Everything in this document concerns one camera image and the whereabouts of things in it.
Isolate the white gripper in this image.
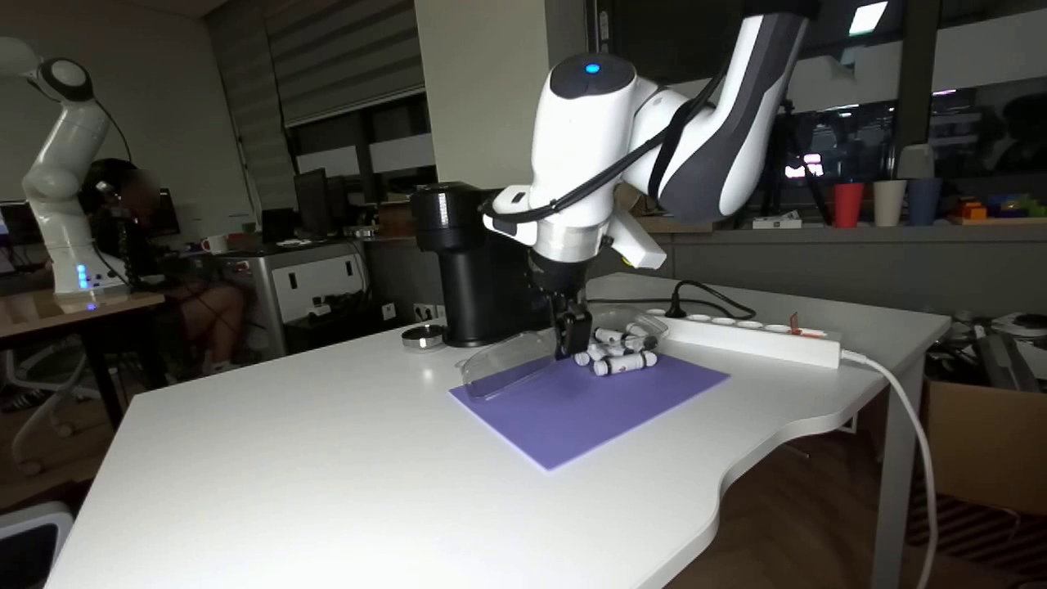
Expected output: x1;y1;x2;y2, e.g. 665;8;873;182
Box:
481;181;608;363

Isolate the colourless transparent lidded box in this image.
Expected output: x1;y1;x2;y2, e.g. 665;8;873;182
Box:
453;314;665;398

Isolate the large brown cardboard box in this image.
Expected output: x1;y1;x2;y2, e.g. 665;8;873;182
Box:
918;376;1047;521

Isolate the purple mat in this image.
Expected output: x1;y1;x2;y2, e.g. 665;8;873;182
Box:
448;350;733;475

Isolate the black coffee machine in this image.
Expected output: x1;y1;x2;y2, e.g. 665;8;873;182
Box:
412;181;567;350

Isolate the small round metal dish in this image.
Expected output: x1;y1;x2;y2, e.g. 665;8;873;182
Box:
400;325;448;350

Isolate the white power strip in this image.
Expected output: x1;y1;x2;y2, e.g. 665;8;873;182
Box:
636;306;845;374

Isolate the white cabinet unit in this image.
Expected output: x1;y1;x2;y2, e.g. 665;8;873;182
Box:
245;238;374;358

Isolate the red cup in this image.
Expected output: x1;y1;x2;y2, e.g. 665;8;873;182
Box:
832;181;868;231

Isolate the white cup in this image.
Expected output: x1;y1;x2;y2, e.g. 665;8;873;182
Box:
869;177;910;230

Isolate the grey window blind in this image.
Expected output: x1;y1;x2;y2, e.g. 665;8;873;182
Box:
257;0;426;130

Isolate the blue cup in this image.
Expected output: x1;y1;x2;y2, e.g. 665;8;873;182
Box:
905;177;945;230

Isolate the seated person in dark clothes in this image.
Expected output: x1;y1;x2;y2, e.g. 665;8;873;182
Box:
75;158;248;376

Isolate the wooden side table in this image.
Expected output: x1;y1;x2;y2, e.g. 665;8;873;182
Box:
0;286;169;436

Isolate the black plug with cable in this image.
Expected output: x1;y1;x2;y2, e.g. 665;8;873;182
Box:
665;274;759;325

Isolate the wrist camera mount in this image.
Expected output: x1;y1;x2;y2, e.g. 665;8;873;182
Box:
605;206;669;271

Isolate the black camera tripod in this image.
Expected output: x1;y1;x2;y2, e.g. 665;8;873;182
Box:
777;108;835;230

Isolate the white power strip cable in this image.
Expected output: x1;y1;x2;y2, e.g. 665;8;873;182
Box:
835;348;943;589

